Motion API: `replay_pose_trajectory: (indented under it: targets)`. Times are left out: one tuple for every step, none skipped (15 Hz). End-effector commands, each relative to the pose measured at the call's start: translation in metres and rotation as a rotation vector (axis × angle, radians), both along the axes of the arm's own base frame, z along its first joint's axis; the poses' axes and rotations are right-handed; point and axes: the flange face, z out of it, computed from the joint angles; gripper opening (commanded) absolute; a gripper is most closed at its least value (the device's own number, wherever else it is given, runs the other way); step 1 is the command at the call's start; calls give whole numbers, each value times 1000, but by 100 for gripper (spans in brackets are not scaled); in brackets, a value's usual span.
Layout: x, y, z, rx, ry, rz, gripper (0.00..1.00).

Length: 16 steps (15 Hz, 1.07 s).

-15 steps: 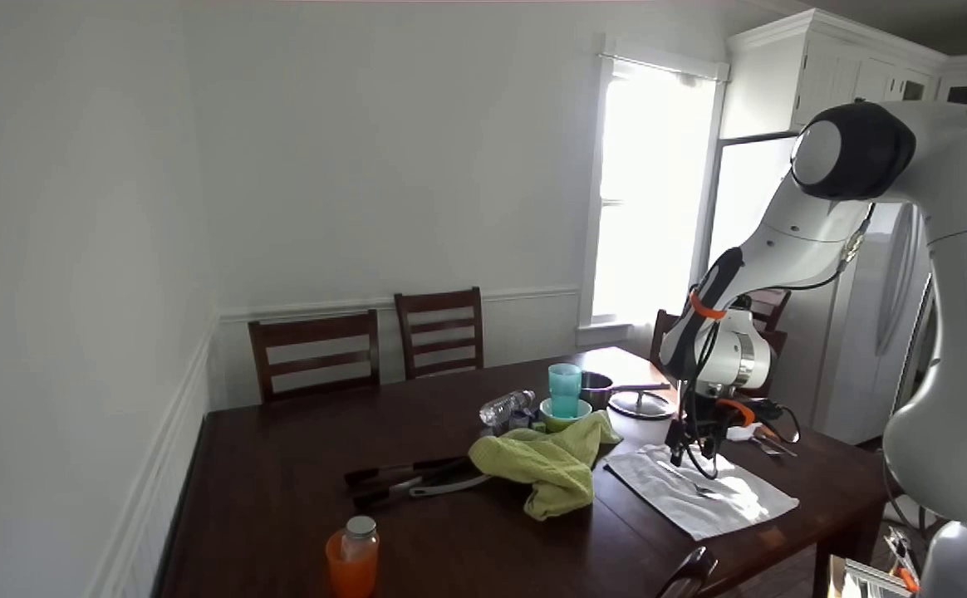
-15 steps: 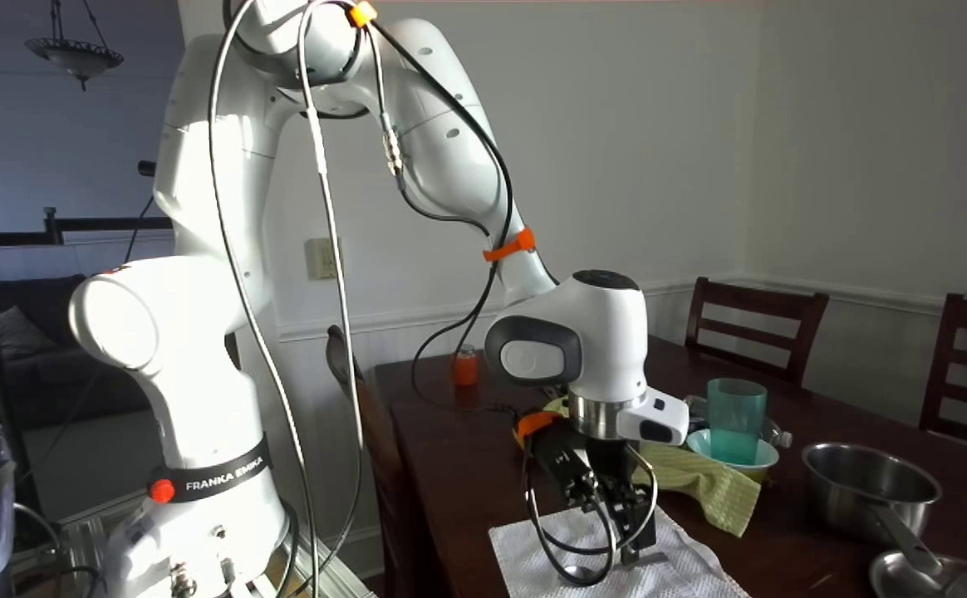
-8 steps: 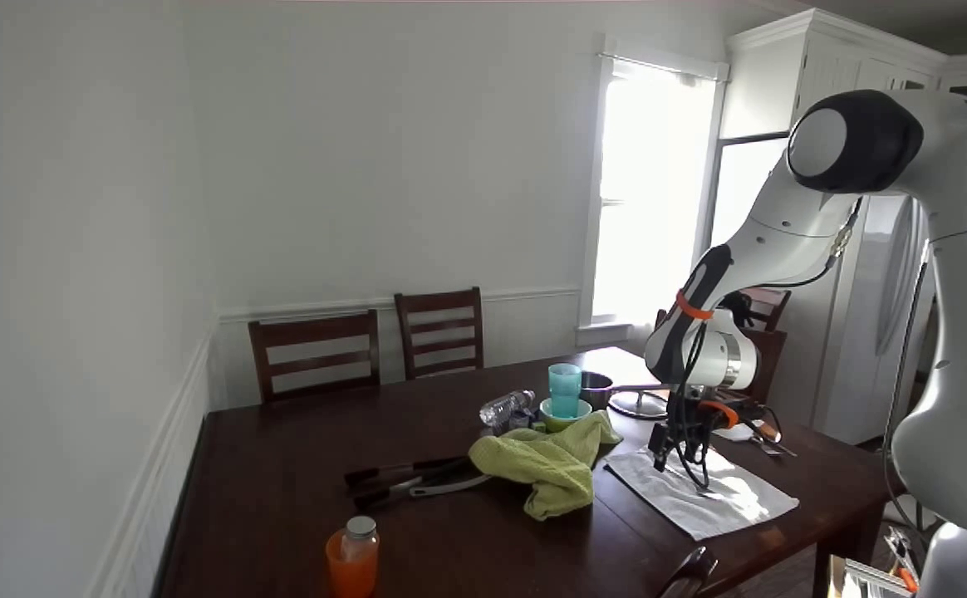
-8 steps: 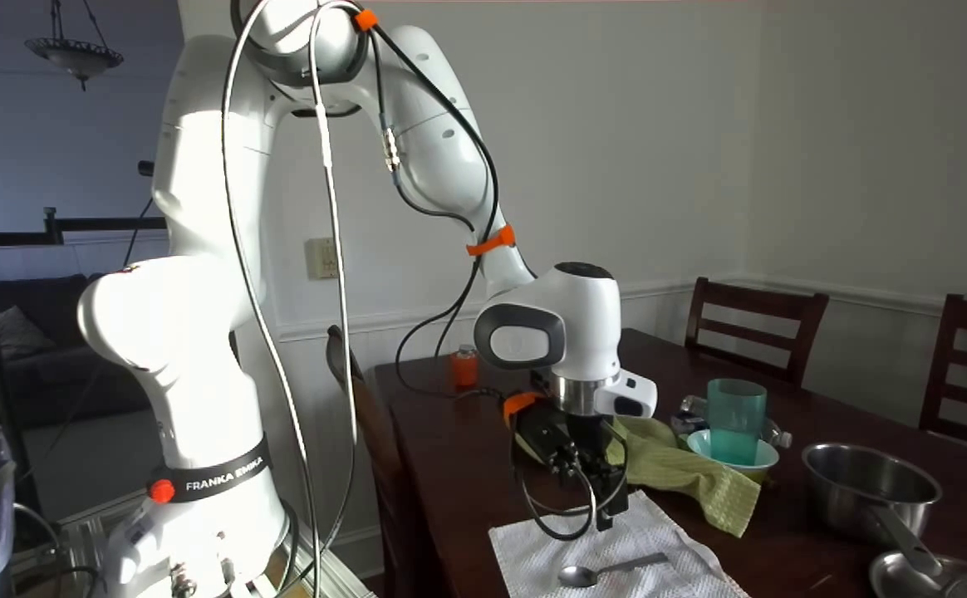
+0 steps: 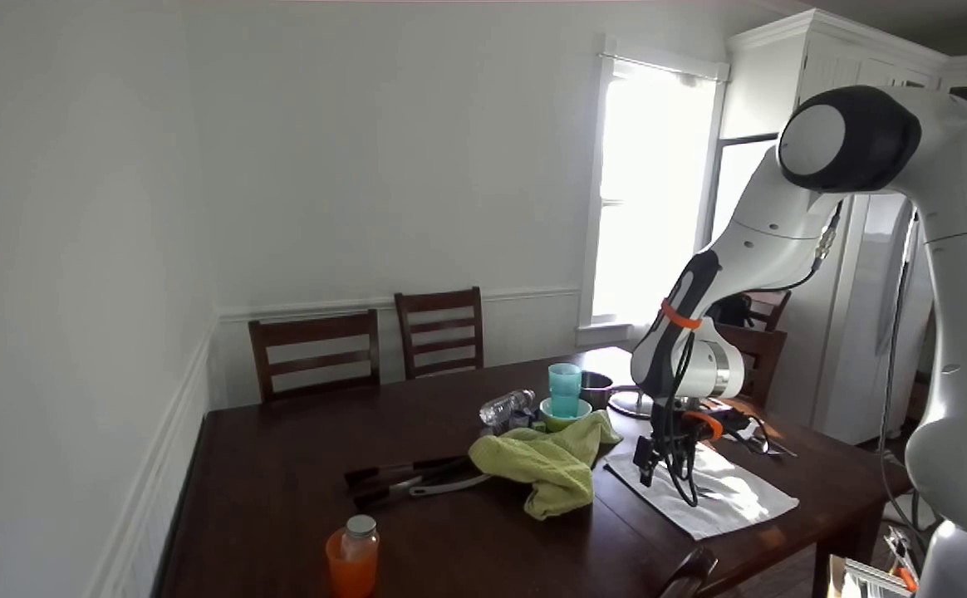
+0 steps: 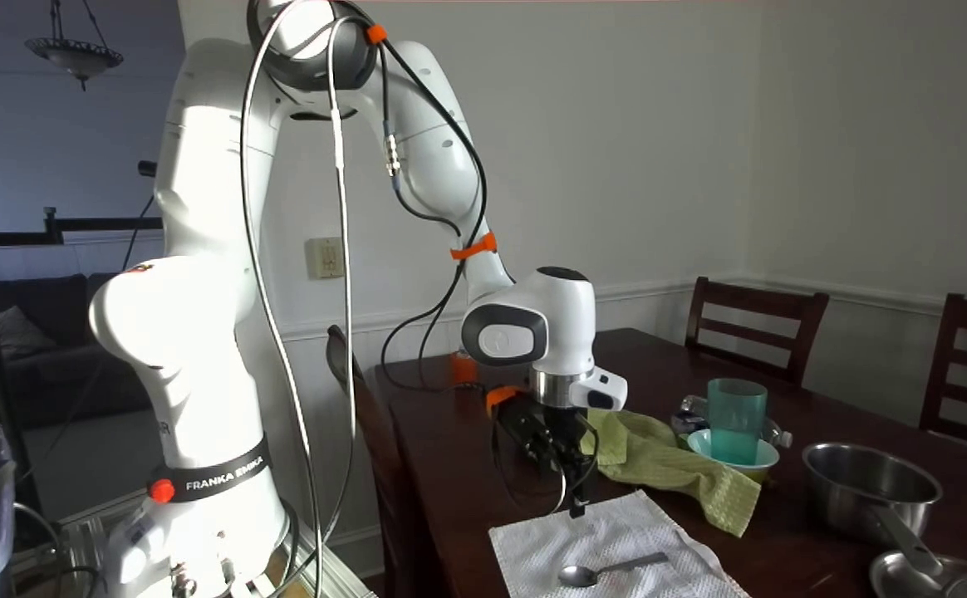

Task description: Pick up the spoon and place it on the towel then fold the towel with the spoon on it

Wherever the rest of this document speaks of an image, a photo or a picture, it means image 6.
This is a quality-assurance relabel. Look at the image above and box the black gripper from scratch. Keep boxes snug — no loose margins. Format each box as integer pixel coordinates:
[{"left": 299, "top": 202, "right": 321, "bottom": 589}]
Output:
[{"left": 486, "top": 383, "right": 603, "bottom": 523}]

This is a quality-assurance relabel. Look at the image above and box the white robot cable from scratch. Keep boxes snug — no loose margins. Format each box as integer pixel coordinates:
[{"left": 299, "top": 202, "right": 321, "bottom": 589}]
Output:
[{"left": 236, "top": 0, "right": 365, "bottom": 598}]

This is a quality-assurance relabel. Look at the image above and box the steel pot lid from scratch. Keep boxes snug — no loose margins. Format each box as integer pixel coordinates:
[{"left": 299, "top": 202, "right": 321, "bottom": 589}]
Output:
[{"left": 867, "top": 547, "right": 967, "bottom": 598}]

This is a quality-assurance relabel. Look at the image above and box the beige light switch plate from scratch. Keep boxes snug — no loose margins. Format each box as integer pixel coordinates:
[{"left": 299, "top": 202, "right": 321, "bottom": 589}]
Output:
[{"left": 301, "top": 233, "right": 349, "bottom": 284}]

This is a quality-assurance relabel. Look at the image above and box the dark sofa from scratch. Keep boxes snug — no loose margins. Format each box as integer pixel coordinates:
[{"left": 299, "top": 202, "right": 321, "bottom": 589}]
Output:
[{"left": 0, "top": 274, "right": 157, "bottom": 432}]

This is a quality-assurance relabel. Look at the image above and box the steel saucepan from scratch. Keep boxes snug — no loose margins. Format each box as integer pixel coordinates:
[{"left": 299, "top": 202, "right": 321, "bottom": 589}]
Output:
[{"left": 799, "top": 439, "right": 953, "bottom": 580}]

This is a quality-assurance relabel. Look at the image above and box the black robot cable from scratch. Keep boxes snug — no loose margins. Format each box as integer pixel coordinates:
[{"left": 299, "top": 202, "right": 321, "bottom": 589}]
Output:
[{"left": 329, "top": 0, "right": 497, "bottom": 377}]

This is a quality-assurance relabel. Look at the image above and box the white towel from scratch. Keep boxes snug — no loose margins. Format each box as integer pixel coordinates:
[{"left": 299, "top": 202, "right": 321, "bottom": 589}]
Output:
[{"left": 486, "top": 489, "right": 753, "bottom": 598}]

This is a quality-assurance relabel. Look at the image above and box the teal plastic cup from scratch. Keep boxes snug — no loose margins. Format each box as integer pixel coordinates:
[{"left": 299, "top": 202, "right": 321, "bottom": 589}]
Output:
[{"left": 706, "top": 377, "right": 773, "bottom": 470}]

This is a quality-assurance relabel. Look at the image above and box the teal bowl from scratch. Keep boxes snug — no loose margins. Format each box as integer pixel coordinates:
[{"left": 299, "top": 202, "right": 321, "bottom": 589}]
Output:
[{"left": 685, "top": 427, "right": 785, "bottom": 479}]

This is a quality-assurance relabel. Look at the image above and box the green cloth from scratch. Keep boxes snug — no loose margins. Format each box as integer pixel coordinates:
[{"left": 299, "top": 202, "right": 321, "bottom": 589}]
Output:
[{"left": 578, "top": 407, "right": 763, "bottom": 543}]

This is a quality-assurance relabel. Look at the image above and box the metal spoon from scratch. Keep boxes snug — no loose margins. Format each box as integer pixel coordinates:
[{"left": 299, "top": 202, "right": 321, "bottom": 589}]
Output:
[{"left": 554, "top": 547, "right": 674, "bottom": 593}]

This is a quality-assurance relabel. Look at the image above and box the hanging chandelier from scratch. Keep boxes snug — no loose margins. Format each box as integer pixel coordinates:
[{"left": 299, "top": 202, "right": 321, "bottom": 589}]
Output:
[{"left": 24, "top": 0, "right": 125, "bottom": 94}]

